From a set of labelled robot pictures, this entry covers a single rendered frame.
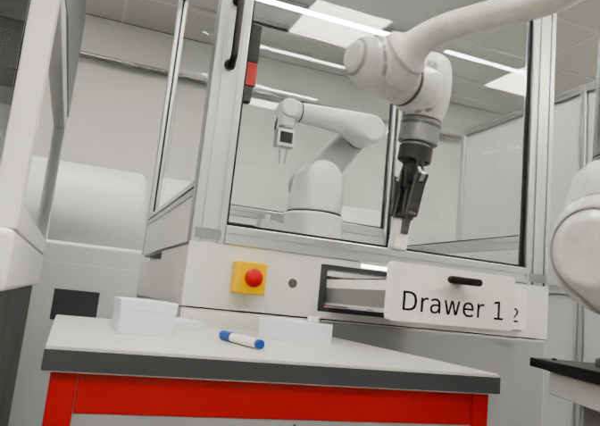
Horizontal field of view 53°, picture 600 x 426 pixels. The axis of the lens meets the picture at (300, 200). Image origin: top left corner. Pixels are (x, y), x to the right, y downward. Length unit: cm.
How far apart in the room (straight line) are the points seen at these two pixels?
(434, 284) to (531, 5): 56
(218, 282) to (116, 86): 356
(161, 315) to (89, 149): 375
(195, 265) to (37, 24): 58
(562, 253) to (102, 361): 58
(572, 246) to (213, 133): 86
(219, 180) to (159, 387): 72
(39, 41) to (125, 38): 377
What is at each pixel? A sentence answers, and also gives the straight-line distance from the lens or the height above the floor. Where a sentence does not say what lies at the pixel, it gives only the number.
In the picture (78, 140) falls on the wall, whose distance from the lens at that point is 469.
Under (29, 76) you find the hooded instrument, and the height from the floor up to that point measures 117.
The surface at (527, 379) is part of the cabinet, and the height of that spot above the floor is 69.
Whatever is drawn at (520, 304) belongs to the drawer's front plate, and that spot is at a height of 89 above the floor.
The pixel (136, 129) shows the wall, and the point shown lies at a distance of 473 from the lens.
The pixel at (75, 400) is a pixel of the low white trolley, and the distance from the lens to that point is 76.
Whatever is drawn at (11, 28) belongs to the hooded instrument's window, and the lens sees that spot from 118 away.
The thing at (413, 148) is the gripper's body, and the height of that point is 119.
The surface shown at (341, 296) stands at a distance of 137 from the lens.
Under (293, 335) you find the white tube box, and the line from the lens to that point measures 111.
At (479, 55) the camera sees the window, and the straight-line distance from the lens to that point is 184.
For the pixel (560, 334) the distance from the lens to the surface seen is 326.
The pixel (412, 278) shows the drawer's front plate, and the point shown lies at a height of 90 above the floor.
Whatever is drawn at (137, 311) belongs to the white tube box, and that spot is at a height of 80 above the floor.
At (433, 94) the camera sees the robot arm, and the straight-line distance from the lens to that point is 134.
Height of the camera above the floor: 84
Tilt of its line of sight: 9 degrees up
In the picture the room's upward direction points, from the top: 6 degrees clockwise
